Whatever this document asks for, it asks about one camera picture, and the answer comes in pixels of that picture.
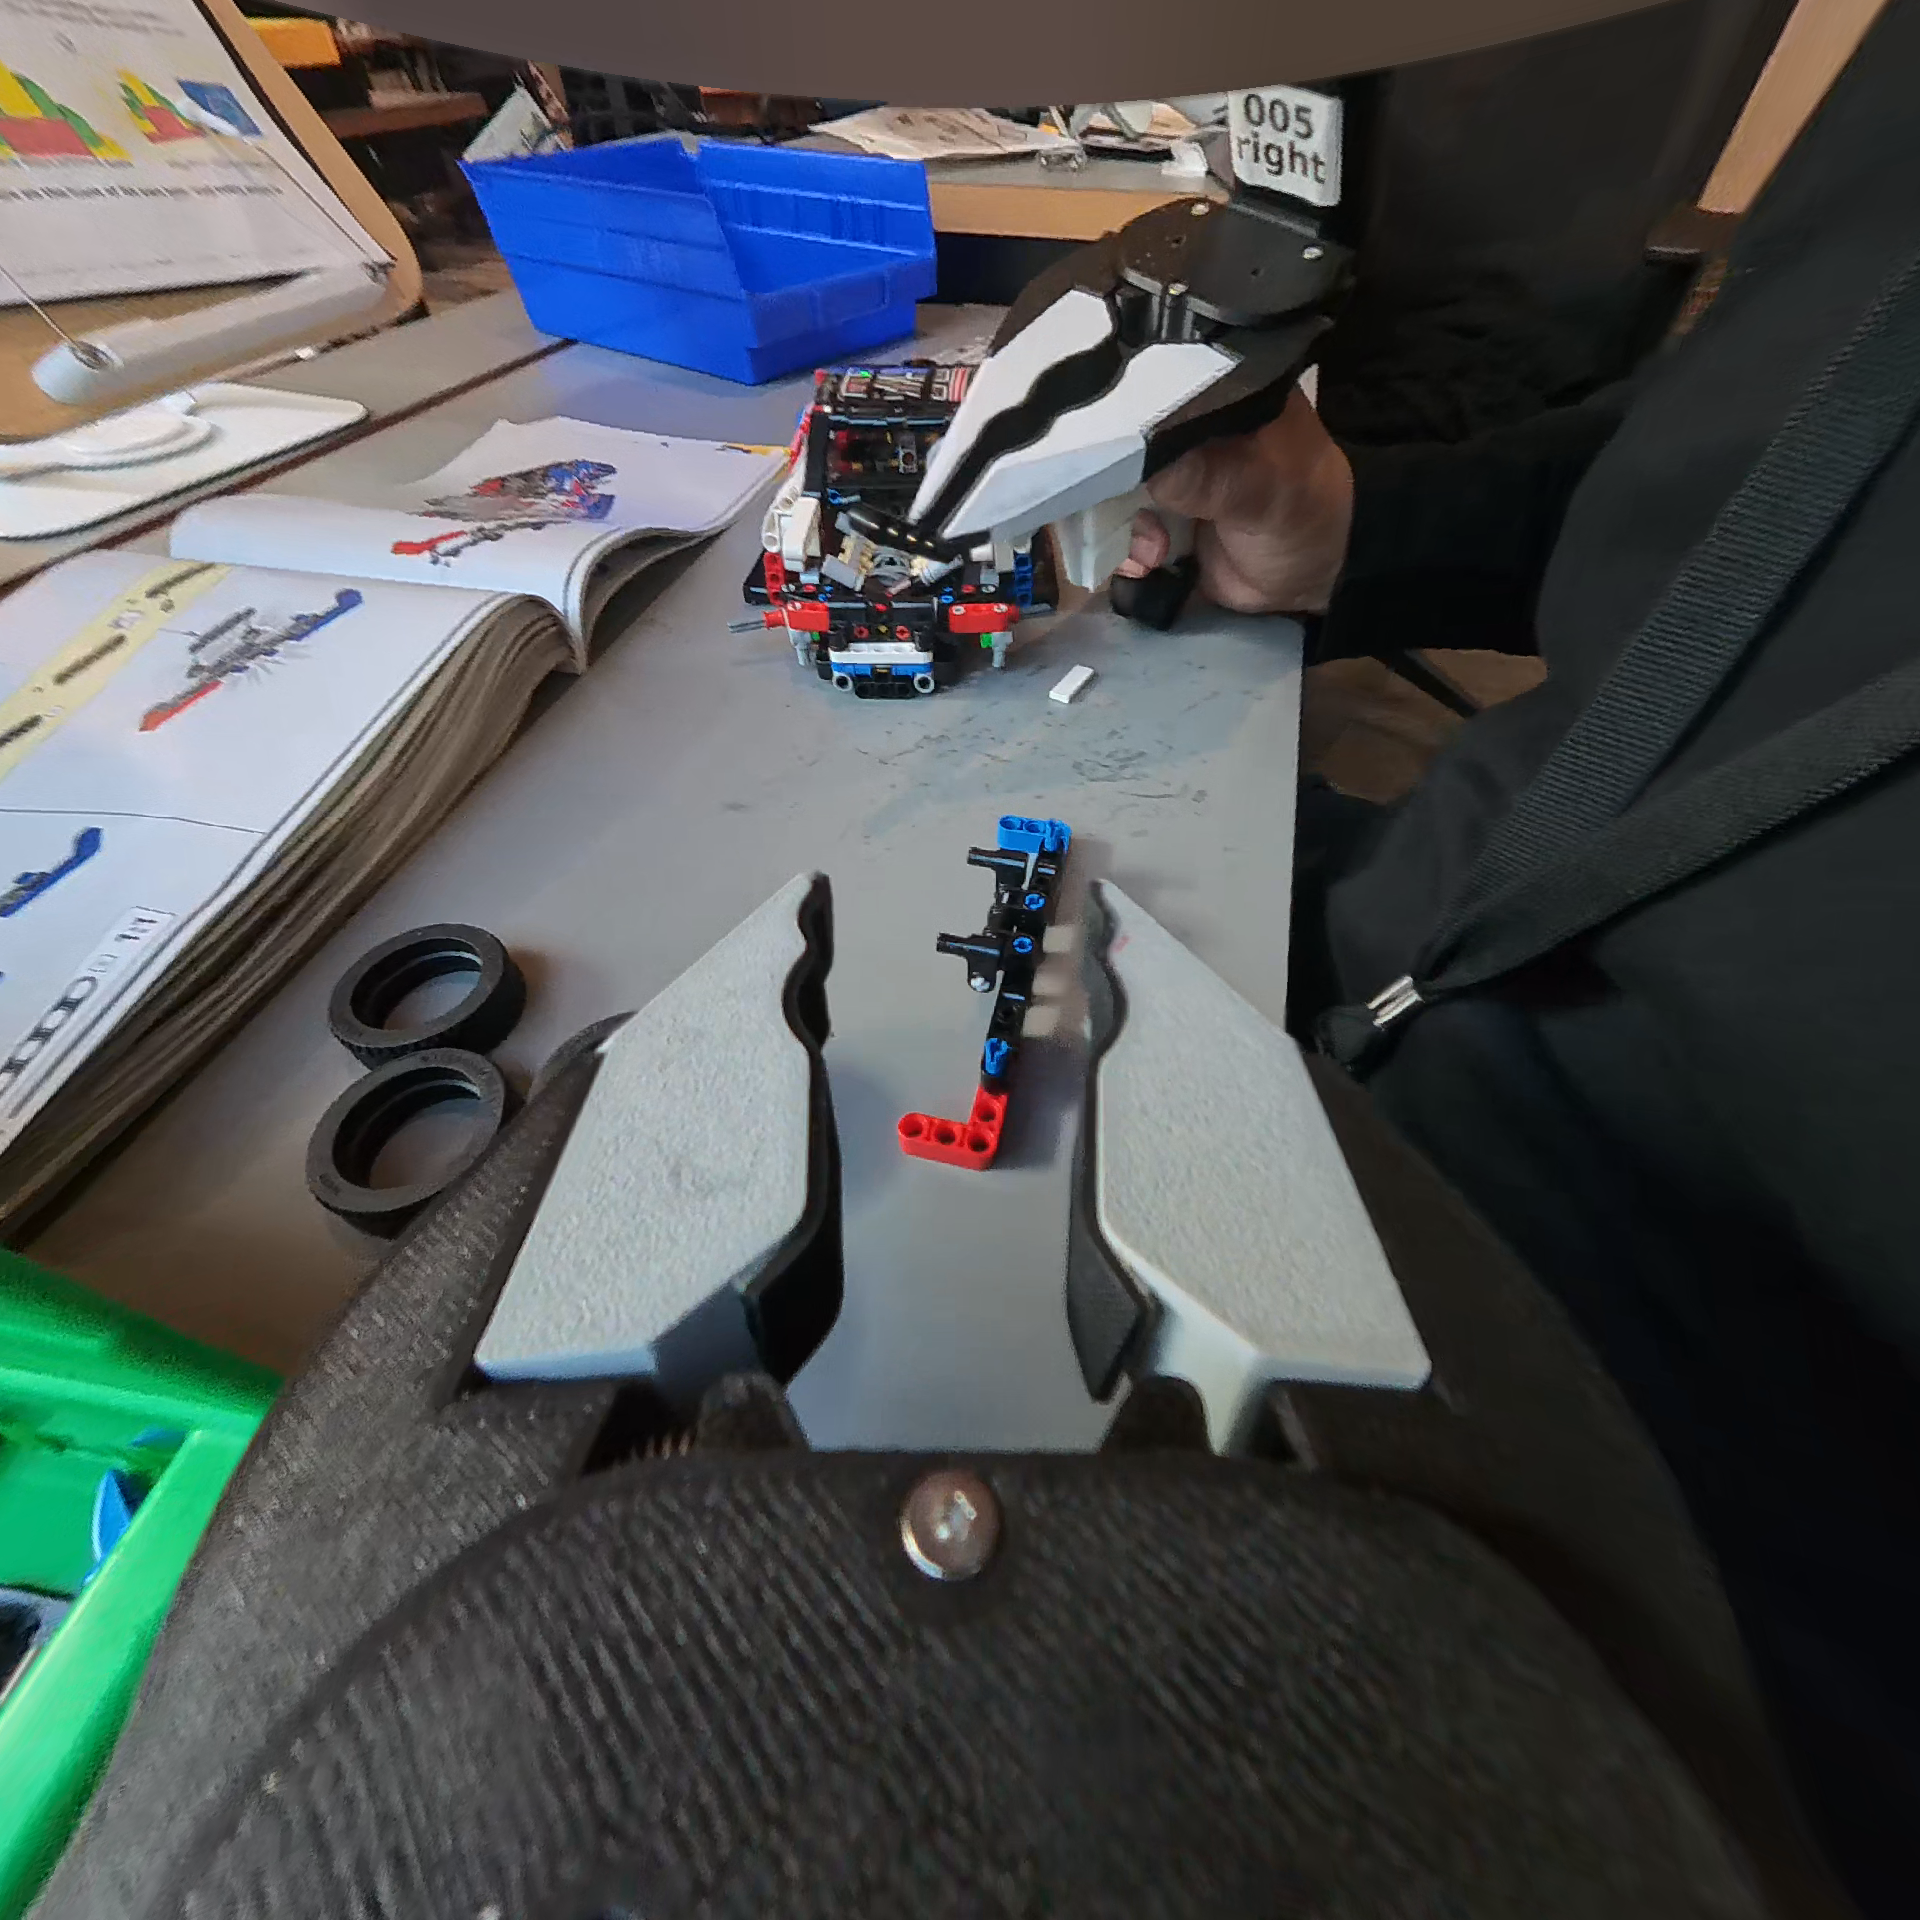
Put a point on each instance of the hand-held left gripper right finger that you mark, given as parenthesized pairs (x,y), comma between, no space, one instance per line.
(1244,1200)

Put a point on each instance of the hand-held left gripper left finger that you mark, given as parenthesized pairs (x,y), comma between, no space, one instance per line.
(675,1142)

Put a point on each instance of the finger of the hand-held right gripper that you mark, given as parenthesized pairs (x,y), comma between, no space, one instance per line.
(1036,353)
(1096,441)

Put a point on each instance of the brick-built model vehicle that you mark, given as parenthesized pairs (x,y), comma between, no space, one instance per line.
(886,451)

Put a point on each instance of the red L-shaped brick beam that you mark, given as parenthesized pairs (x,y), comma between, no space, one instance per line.
(955,1131)

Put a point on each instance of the black brick beam assembly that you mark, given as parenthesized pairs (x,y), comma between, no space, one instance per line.
(1014,961)

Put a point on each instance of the blue L-shaped brick beam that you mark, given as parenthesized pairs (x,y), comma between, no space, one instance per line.
(1036,834)

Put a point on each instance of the person's right forearm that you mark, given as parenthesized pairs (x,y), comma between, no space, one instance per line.
(1441,510)

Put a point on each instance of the grey desk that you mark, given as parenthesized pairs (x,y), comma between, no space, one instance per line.
(675,839)

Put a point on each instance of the person's right hand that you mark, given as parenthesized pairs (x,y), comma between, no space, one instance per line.
(1260,524)

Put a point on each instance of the black rubber tyre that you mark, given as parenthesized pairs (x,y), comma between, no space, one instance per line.
(579,1043)
(360,996)
(340,1154)

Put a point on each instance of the wooden background table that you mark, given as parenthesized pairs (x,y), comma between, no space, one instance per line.
(1051,202)

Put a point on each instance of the black badge reel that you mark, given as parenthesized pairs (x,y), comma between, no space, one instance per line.
(1347,1038)

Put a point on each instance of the small white brick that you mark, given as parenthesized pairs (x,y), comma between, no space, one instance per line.
(1072,681)

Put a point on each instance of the loose paper sheets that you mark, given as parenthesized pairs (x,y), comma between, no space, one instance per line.
(931,134)

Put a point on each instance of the blue storage bin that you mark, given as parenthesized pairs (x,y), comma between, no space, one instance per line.
(720,254)

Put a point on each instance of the open instruction booklet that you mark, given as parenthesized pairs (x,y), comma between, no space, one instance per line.
(301,720)

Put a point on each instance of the adjoining table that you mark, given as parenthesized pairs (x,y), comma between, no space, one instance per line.
(452,322)

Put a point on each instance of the green parts tray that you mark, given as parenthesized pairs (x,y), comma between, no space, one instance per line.
(89,1348)

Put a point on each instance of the instruction sheet on wooden stand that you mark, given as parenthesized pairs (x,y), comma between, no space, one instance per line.
(324,164)

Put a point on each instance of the white stand base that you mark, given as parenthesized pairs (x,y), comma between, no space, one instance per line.
(254,420)

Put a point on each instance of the white page holder bar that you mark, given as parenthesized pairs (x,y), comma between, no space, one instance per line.
(225,329)

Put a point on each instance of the printed instruction sheet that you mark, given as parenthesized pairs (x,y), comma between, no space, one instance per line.
(120,224)

